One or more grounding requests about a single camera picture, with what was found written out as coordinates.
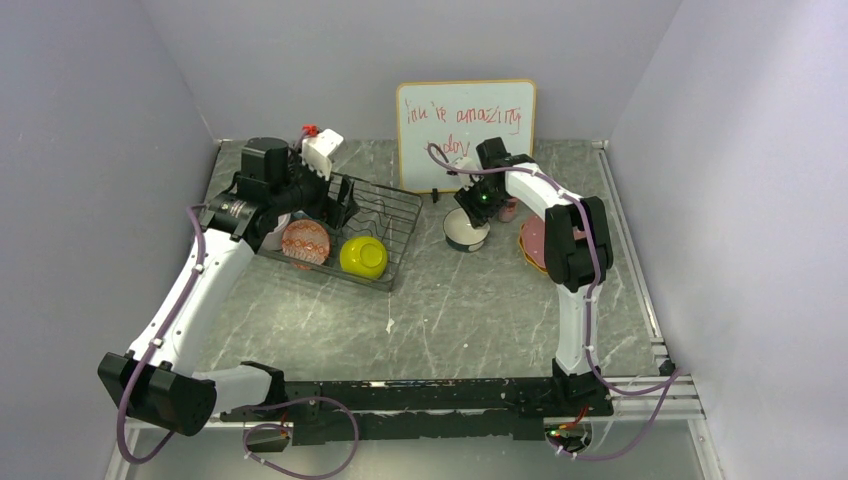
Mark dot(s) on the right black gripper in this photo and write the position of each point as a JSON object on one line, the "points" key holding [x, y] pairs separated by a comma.
{"points": [[477, 213]]}

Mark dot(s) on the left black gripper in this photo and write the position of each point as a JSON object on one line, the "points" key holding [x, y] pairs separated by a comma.
{"points": [[333, 212]]}

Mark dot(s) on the teal white dotted bowl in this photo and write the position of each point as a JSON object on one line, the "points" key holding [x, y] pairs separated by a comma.
{"points": [[461, 235]]}

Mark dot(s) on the yellow polka dot plate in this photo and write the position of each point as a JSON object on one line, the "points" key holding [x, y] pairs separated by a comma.
{"points": [[531, 245]]}

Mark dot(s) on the pink polka dot plate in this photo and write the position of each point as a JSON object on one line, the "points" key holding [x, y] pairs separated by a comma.
{"points": [[535, 222]]}

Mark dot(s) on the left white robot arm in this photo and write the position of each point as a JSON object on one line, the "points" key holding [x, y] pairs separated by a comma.
{"points": [[156, 380]]}

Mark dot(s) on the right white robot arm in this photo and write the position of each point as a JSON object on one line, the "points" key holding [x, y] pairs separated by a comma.
{"points": [[576, 248]]}

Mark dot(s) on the small pink bottle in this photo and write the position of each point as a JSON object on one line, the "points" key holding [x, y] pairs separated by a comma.
{"points": [[508, 211]]}

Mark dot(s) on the yellow-green bowl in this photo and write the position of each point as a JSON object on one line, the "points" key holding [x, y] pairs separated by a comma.
{"points": [[364, 256]]}

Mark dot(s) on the grey lilac mug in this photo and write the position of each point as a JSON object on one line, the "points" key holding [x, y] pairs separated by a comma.
{"points": [[273, 240]]}

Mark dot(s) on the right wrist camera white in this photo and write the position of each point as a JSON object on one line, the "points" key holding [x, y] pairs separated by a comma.
{"points": [[461, 167]]}

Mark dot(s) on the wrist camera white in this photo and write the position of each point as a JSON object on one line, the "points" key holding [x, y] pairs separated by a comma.
{"points": [[461, 167], [318, 151]]}

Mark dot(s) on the grey wire dish rack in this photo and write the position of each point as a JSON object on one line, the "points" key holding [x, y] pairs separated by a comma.
{"points": [[386, 213]]}

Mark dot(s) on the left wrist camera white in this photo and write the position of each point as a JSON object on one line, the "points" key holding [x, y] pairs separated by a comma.
{"points": [[318, 151]]}

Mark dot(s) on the whiteboard with yellow frame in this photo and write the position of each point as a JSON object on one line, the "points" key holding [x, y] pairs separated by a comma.
{"points": [[457, 116]]}

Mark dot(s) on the black base frame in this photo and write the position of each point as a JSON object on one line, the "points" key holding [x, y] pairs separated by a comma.
{"points": [[523, 408]]}

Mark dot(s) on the aluminium rail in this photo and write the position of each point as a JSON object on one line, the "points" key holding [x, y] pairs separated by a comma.
{"points": [[683, 393]]}

